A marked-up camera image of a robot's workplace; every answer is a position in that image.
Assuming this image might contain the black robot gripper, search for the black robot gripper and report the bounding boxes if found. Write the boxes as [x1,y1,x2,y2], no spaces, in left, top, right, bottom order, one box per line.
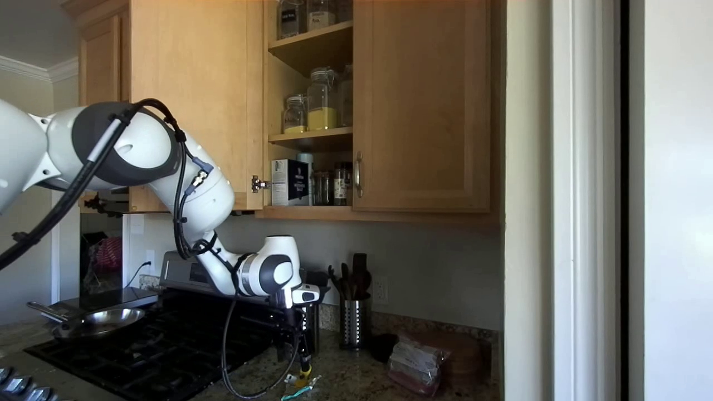
[277,283,323,370]

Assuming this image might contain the colourful paper wrapper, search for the colourful paper wrapper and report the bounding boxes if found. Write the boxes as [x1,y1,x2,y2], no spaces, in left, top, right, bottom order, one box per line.
[282,374,322,401]

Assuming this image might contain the wooden cabinet door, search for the wooden cabinet door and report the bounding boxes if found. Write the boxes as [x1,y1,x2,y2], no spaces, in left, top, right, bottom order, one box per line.
[129,0,265,211]
[352,0,494,214]

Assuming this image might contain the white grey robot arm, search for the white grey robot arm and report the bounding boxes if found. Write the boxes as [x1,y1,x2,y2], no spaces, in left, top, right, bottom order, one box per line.
[0,97,322,362]

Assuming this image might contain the white box in cabinet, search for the white box in cabinet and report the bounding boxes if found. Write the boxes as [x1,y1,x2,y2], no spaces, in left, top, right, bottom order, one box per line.
[272,157,310,204]

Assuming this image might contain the closed wooden cabinet door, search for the closed wooden cabinet door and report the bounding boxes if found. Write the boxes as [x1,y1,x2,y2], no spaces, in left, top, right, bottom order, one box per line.
[352,0,494,214]

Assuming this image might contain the steel utensil holder back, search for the steel utensil holder back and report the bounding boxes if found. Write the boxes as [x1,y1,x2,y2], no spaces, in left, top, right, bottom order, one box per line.
[342,298,372,350]

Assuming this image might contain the stainless steel stove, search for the stainless steel stove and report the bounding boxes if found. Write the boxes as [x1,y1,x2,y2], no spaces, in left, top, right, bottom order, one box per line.
[17,251,295,401]

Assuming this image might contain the silver frying pan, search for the silver frying pan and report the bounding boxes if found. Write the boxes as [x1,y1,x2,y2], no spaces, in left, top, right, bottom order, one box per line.
[28,301,146,339]

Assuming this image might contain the small glass jar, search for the small glass jar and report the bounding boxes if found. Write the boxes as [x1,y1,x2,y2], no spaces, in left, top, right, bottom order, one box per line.
[282,93,305,133]

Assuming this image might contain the glass jar yellow contents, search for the glass jar yellow contents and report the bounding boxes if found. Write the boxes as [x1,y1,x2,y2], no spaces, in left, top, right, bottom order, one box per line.
[307,66,337,132]

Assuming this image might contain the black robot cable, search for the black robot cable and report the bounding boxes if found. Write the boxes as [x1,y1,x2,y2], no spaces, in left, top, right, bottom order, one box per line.
[218,295,304,401]

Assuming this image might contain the white door frame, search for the white door frame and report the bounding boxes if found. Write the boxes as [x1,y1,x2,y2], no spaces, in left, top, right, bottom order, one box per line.
[552,0,619,401]

